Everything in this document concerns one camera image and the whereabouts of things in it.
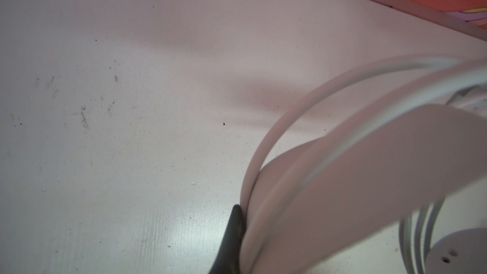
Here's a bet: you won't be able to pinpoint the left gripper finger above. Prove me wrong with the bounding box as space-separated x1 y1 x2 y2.
209 205 246 274

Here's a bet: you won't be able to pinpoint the grey headphone cable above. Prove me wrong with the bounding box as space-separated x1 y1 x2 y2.
398 197 446 274

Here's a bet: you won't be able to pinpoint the white headphones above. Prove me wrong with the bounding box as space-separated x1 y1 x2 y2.
239 55 486 273

